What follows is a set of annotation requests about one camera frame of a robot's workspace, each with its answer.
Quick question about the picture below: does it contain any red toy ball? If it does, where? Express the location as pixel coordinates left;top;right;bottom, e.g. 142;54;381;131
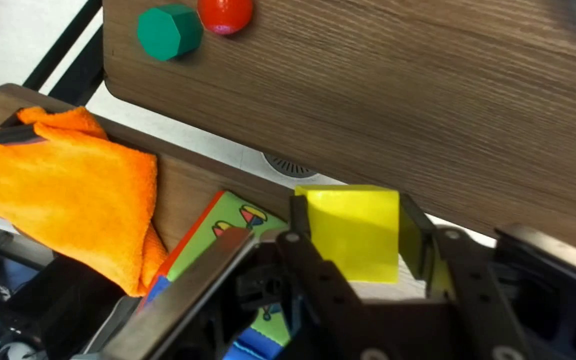
196;0;257;39

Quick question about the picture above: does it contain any colourful toy cube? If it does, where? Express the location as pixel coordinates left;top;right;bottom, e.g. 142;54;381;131
143;188;293;360

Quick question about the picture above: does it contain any crumpled orange cloth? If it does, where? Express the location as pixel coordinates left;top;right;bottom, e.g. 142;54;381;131
0;107;169;300

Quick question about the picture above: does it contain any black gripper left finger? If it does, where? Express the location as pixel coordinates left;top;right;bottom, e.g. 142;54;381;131
259;193;372;360

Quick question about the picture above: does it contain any green toy block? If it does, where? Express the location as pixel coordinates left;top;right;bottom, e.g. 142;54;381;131
134;3;205;65

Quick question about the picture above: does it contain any grey wrist mount plate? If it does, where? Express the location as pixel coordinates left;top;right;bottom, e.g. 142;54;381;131
98;229;259;360

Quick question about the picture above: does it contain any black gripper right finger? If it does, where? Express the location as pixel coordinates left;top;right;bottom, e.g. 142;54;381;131
398;191;524;360

